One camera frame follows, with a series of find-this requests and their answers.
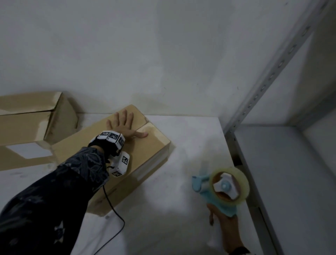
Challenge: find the person's left hand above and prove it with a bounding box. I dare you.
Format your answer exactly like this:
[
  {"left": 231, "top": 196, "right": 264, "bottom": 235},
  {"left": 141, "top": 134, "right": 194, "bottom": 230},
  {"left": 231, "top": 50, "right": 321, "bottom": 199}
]
[{"left": 106, "top": 110, "right": 149, "bottom": 140}]

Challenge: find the brown cardboard box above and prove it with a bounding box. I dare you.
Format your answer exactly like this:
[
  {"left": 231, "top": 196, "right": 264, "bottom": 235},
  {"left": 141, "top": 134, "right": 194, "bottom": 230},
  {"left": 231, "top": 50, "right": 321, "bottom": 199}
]
[
  {"left": 0, "top": 91, "right": 79, "bottom": 172},
  {"left": 51, "top": 104, "right": 172, "bottom": 217}
]

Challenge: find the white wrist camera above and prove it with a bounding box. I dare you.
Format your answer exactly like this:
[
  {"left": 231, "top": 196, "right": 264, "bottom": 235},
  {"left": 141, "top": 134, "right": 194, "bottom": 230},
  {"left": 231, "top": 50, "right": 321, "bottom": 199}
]
[{"left": 110, "top": 152, "right": 131, "bottom": 178}]

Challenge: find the blue white tape dispenser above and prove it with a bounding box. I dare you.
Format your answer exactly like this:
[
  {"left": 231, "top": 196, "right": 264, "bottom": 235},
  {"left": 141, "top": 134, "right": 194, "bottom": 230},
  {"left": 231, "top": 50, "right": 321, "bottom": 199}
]
[{"left": 191, "top": 174, "right": 238, "bottom": 218}]

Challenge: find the clear tape roll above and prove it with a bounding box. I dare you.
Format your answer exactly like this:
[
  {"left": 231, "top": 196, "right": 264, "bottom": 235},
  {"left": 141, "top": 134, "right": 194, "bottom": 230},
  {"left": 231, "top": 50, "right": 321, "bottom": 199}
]
[{"left": 209, "top": 167, "right": 249, "bottom": 207}]

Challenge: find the grey metal shelf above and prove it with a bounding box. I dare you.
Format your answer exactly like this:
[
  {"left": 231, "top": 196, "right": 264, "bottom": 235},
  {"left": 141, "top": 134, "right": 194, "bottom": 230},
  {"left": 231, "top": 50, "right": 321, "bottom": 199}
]
[{"left": 223, "top": 0, "right": 336, "bottom": 255}]

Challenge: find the person's left forearm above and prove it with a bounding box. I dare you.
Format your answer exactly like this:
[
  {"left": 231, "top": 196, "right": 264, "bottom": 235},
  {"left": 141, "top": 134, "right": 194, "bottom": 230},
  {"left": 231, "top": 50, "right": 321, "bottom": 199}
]
[{"left": 0, "top": 146, "right": 110, "bottom": 255}]

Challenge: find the person's right hand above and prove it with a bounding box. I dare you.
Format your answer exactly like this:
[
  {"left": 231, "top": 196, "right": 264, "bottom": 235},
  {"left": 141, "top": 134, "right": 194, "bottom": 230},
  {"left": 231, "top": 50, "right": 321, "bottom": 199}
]
[{"left": 206, "top": 204, "right": 243, "bottom": 250}]

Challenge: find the black camera cable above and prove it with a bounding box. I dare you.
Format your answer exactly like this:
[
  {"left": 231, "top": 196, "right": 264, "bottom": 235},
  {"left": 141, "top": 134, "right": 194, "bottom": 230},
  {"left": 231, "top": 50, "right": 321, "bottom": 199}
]
[{"left": 93, "top": 185, "right": 126, "bottom": 255}]

